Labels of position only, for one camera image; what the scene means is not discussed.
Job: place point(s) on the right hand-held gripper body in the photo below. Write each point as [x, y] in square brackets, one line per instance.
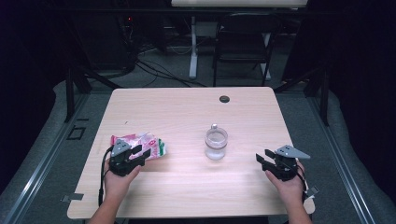
[285, 165]

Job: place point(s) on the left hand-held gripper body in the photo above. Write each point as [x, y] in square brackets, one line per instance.
[120, 161]

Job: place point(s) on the white and red seasoning bag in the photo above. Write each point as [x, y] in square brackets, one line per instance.
[152, 144]

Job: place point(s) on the clear plastic jar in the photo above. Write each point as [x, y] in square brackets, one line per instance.
[215, 144]

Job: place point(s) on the person's left hand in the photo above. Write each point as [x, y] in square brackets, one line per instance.
[116, 185]

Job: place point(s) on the person's right hand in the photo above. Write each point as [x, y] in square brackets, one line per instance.
[291, 189]

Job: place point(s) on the grey tape piece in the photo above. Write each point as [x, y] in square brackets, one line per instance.
[73, 197]
[312, 191]

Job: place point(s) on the black table grommet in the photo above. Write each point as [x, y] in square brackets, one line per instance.
[224, 99]

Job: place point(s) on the black metal stand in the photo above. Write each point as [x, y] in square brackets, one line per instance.
[70, 93]
[324, 99]

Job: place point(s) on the black folding chair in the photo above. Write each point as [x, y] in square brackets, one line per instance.
[243, 37]

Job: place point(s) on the white desk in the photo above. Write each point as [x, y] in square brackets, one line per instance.
[238, 3]

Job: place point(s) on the metal floor rail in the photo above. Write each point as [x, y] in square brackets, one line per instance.
[37, 177]
[342, 161]

